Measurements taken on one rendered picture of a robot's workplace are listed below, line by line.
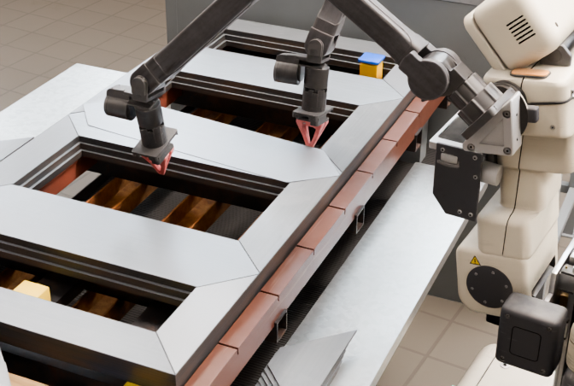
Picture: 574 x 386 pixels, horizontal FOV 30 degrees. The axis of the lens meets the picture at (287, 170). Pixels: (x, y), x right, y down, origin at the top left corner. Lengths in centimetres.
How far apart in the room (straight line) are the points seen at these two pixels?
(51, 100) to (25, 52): 235
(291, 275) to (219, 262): 15
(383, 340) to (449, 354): 110
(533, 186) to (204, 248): 68
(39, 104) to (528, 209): 146
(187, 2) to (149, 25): 228
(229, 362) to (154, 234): 40
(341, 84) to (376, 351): 92
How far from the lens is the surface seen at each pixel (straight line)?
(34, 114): 304
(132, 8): 596
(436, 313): 348
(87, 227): 228
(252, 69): 297
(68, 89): 318
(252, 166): 247
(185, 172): 252
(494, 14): 209
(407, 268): 246
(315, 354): 213
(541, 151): 219
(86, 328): 199
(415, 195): 274
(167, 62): 226
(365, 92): 285
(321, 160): 250
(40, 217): 233
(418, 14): 314
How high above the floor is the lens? 205
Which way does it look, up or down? 29 degrees down
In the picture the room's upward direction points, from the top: straight up
